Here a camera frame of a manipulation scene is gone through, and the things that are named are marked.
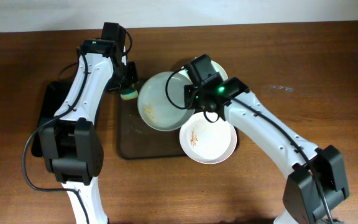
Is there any white plate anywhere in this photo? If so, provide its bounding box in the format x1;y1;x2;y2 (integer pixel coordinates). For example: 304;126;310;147
179;60;229;80
179;112;239;164

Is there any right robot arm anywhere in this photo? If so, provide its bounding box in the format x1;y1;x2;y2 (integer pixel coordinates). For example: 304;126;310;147
183;54;349;223

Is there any black rectangular tray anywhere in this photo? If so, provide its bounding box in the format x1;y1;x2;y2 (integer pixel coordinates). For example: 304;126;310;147
30;81;74;158

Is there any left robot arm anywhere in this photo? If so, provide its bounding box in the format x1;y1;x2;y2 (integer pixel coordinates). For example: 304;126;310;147
38;22;139;223

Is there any brown serving tray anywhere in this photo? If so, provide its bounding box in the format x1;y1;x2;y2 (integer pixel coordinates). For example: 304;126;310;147
116;77;240;161

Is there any white plate bottom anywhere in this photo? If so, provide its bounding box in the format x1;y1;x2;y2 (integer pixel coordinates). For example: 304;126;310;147
179;112;239;164

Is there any green yellow sponge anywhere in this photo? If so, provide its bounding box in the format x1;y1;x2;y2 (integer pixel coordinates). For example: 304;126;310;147
120;84;139;100

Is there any white plate top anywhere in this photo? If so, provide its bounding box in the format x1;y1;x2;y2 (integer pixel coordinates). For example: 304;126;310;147
179;60;229;80

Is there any pale blue-white plate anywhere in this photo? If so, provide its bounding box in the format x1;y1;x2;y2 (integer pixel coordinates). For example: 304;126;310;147
137;72;195;131

